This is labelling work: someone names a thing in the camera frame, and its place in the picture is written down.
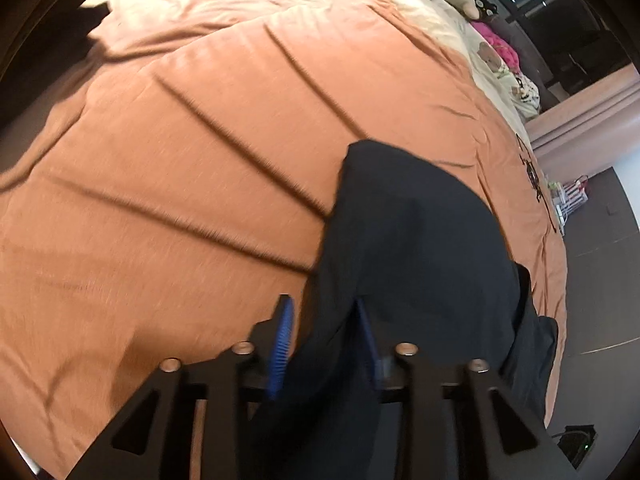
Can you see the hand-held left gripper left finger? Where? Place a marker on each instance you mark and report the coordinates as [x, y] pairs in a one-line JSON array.
[[282, 345]]

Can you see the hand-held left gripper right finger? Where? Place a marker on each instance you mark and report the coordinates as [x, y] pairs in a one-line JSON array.
[[369, 345]]

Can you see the black pants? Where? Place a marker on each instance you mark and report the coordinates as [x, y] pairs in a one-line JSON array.
[[415, 240]]

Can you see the orange fleece blanket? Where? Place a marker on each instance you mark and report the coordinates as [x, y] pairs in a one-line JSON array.
[[175, 160]]

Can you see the dark box with green light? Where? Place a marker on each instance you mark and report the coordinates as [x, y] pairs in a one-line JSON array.
[[575, 447]]

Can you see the white storage rack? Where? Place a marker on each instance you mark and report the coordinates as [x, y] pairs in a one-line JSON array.
[[569, 200]]

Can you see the white printed cloth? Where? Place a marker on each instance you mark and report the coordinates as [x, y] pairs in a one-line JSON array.
[[526, 94]]

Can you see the pink curtain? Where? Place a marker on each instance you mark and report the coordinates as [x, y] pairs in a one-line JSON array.
[[575, 125]]

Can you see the small brown teddy bear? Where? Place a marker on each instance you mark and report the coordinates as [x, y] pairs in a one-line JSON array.
[[490, 55]]

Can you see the cream blanket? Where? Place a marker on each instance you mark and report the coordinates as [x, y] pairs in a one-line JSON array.
[[450, 30]]

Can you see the pink patterned clothing pile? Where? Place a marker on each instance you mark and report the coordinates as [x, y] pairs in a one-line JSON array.
[[497, 42]]

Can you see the black plush toy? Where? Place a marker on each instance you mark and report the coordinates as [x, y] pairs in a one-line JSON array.
[[484, 7]]

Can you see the dark window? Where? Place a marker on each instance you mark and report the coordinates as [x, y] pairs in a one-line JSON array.
[[560, 25]]

